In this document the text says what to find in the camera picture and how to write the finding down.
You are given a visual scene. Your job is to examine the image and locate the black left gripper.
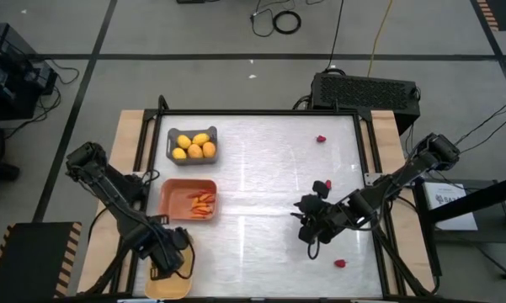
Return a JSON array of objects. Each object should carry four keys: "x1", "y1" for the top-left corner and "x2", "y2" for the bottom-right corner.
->
[{"x1": 150, "y1": 226, "x2": 194, "y2": 282}]

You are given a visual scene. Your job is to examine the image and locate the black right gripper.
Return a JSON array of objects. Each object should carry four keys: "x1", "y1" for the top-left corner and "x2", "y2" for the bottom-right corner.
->
[{"x1": 293, "y1": 180, "x2": 347, "y2": 246}]

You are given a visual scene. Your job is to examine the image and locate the pale yellow plastic basket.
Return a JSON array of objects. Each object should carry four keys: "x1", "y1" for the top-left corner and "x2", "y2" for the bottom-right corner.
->
[{"x1": 144, "y1": 246, "x2": 194, "y2": 300}]

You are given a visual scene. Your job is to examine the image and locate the orange plastic basket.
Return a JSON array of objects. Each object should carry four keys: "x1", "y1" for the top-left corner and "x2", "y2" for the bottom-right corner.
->
[{"x1": 157, "y1": 178, "x2": 219, "y2": 223}]

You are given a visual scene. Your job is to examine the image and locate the grey translucent plastic basket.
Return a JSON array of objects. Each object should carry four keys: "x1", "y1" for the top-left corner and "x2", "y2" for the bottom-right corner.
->
[{"x1": 165, "y1": 125, "x2": 219, "y2": 167}]

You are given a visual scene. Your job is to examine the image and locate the black perforated computer case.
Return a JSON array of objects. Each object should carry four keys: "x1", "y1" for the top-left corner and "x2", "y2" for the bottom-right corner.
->
[{"x1": 310, "y1": 72, "x2": 422, "y2": 136}]

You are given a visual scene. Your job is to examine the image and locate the light wood table board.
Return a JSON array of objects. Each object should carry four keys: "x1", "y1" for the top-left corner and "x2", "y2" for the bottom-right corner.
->
[{"x1": 76, "y1": 109, "x2": 437, "y2": 295}]

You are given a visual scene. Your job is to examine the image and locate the white paper sign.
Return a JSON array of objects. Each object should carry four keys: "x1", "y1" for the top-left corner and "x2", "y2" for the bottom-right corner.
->
[{"x1": 423, "y1": 180, "x2": 479, "y2": 231}]

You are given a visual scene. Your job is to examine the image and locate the black hazard-striped floor mat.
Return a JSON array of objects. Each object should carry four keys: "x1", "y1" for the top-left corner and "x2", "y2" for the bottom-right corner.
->
[
  {"x1": 475, "y1": 0, "x2": 506, "y2": 33},
  {"x1": 0, "y1": 221, "x2": 83, "y2": 303}
]

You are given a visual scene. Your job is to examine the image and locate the black diagonal beam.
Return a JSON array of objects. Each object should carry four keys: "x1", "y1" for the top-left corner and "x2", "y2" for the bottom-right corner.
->
[{"x1": 427, "y1": 172, "x2": 506, "y2": 226}]

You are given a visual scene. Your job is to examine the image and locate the grey side stand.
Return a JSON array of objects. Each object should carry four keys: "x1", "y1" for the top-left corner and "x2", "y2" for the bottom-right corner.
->
[{"x1": 414, "y1": 177, "x2": 506, "y2": 246}]

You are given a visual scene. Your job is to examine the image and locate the black equipment rack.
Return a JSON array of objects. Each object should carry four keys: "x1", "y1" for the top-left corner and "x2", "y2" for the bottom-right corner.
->
[{"x1": 0, "y1": 21, "x2": 59, "y2": 122}]

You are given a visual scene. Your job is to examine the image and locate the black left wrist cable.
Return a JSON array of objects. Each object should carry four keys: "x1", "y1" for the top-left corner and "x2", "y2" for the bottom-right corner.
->
[{"x1": 174, "y1": 237, "x2": 197, "y2": 281}]

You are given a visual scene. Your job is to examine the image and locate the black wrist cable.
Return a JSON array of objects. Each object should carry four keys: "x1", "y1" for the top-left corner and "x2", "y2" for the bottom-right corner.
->
[
  {"x1": 174, "y1": 237, "x2": 197, "y2": 281},
  {"x1": 306, "y1": 239, "x2": 322, "y2": 261}
]

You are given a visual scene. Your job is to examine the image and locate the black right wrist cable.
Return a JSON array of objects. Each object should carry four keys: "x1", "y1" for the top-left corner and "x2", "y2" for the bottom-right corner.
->
[{"x1": 306, "y1": 239, "x2": 322, "y2": 261}]

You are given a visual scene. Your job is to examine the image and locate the long black cable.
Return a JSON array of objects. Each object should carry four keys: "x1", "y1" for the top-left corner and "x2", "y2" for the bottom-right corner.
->
[{"x1": 324, "y1": 0, "x2": 346, "y2": 72}]

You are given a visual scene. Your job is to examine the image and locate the long yellow cable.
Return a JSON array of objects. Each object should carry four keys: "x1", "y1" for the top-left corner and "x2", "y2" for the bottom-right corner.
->
[{"x1": 366, "y1": 0, "x2": 395, "y2": 79}]

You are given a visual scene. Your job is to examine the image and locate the black floor cables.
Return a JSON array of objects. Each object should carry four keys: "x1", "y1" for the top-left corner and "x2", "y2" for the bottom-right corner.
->
[{"x1": 453, "y1": 99, "x2": 506, "y2": 155}]

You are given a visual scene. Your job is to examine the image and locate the coiled black cable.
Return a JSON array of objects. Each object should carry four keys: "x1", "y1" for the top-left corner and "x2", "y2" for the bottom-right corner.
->
[{"x1": 271, "y1": 10, "x2": 302, "y2": 35}]

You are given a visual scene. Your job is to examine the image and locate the loose black floor cable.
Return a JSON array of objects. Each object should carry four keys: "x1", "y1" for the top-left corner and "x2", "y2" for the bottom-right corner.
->
[{"x1": 249, "y1": 0, "x2": 279, "y2": 38}]

